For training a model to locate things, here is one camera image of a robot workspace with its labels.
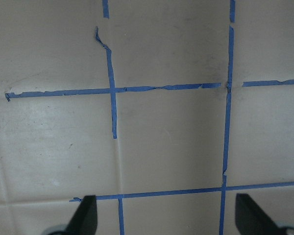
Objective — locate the brown paper table cover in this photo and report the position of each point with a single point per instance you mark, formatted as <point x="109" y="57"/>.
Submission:
<point x="164" y="109"/>

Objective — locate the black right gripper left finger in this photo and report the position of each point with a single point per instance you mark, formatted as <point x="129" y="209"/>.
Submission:
<point x="85" y="218"/>

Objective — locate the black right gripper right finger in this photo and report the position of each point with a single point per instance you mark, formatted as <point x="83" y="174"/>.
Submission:
<point x="250" y="219"/>

